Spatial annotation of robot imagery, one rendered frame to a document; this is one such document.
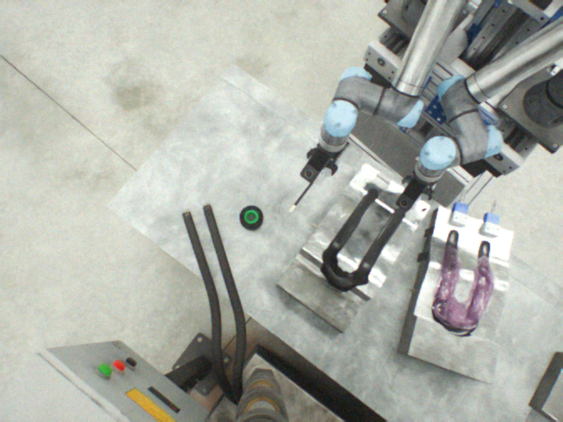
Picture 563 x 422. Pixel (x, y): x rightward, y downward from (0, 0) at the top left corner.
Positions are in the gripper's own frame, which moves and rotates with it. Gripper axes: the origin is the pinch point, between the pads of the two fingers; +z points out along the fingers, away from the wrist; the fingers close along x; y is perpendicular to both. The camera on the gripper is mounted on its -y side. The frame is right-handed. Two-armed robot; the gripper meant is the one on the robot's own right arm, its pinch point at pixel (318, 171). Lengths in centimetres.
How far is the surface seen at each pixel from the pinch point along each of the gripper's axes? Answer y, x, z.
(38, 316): -111, 77, 95
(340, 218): -6.6, -14.4, 6.4
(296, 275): -30.0, -13.7, 8.9
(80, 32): 21, 174, 95
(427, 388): -33, -68, 15
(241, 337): -55, -11, 2
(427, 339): -23, -56, 4
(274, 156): 0.3, 17.3, 15.0
